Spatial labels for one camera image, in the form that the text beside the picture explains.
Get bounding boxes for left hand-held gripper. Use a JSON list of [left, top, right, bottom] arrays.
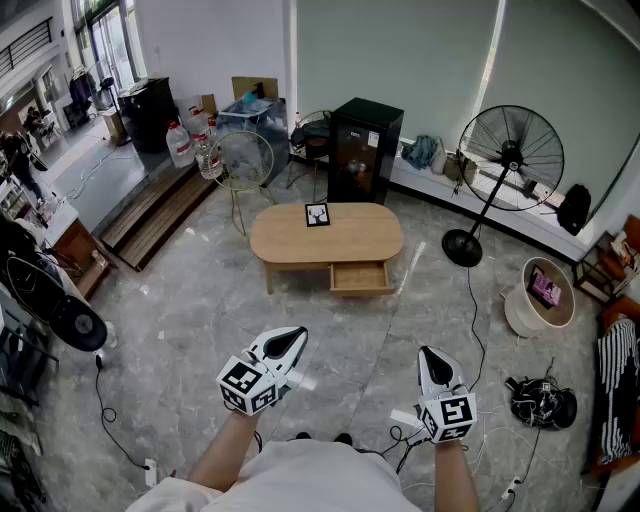
[[216, 326, 309, 417]]

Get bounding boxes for cardboard box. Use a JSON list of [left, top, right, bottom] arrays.
[[231, 76, 280, 101]]

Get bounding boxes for black pedestal fan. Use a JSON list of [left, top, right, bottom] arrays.
[[441, 104, 565, 268]]

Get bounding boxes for black cable bundle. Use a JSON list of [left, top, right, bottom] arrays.
[[504, 377, 579, 431]]

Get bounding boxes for wooden coffee table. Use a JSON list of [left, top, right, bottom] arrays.
[[249, 202, 405, 296]]

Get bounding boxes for yellow wire chair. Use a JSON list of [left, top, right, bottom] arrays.
[[286, 109, 334, 201], [212, 130, 276, 237]]

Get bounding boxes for dark wooden step platform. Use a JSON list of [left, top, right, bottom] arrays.
[[99, 162, 220, 273]]

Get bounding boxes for black pedestal fan cable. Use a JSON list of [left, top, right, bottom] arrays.
[[464, 264, 489, 399]]

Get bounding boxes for person's left forearm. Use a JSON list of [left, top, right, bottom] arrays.
[[188, 407, 261, 496]]

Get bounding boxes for blue crumpled garment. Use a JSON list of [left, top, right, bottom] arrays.
[[401, 134, 441, 171]]

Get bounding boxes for wooden drawer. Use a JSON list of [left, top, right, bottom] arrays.
[[328, 259, 396, 299]]

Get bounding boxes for person's right forearm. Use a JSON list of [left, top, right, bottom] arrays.
[[433, 438, 482, 512]]

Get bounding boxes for olive bag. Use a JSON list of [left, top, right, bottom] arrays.
[[443, 149, 480, 184]]

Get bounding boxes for grey roller blind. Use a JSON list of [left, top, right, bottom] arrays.
[[297, 0, 504, 146], [477, 0, 640, 221]]

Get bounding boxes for brown wooden cabinet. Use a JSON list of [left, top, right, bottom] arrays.
[[49, 217, 116, 301]]

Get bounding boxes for black glass-door cabinet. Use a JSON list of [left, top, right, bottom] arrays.
[[327, 97, 405, 206]]

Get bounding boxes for white counter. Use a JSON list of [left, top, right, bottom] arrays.
[[0, 179, 81, 246]]

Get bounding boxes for clear rectangular tank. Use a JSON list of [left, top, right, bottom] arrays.
[[216, 97, 291, 174]]

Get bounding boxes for black backpack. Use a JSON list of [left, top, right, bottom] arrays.
[[557, 183, 593, 236]]

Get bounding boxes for black tall bin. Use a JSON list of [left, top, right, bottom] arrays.
[[118, 77, 179, 154]]

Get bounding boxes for clear water jug red label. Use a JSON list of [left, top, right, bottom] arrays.
[[193, 132, 224, 180], [165, 119, 195, 169], [187, 103, 214, 136]]

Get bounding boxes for black fan with disc base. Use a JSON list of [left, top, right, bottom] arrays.
[[4, 252, 109, 354]]

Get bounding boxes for black frame side table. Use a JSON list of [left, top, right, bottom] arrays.
[[572, 232, 629, 304]]

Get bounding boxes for framed deer picture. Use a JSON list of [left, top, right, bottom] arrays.
[[304, 202, 332, 229]]

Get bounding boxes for clothes rack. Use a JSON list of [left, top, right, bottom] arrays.
[[67, 64, 101, 119]]

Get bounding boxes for black floor cable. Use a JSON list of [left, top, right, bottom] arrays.
[[93, 352, 151, 471]]

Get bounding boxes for dark grey garment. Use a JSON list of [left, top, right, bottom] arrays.
[[291, 119, 332, 149]]

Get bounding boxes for black white striped cushion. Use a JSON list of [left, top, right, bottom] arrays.
[[597, 317, 640, 466]]

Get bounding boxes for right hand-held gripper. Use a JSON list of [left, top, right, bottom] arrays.
[[415, 345, 478, 444]]

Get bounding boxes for orange sofa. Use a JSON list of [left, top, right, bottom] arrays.
[[592, 214, 640, 476]]

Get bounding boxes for beige bag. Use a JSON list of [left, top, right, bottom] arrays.
[[429, 139, 449, 176]]

